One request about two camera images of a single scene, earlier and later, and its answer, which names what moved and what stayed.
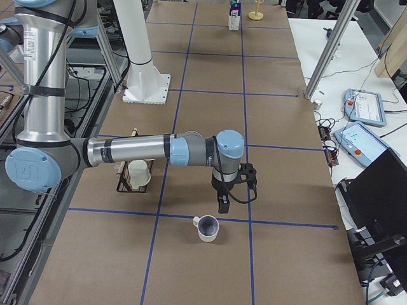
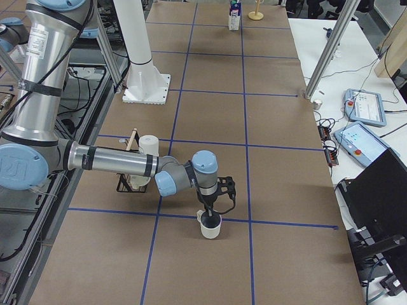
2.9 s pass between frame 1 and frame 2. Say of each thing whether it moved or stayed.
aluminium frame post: stayed
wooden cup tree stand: stayed
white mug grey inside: moved
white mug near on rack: stayed
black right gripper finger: moved
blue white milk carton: stayed
